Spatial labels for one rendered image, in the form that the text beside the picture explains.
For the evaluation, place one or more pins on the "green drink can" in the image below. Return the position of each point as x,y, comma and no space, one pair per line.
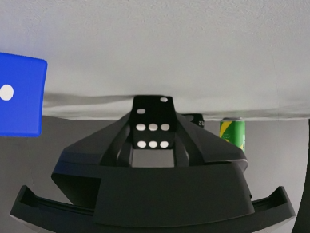
232,129

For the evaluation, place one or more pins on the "black die with white pips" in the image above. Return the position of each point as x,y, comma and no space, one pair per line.
153,123

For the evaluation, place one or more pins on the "blue die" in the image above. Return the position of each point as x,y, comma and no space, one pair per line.
22,81

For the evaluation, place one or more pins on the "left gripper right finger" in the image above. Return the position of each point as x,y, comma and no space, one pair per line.
203,147

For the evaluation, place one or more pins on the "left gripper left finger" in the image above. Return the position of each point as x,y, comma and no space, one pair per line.
103,146

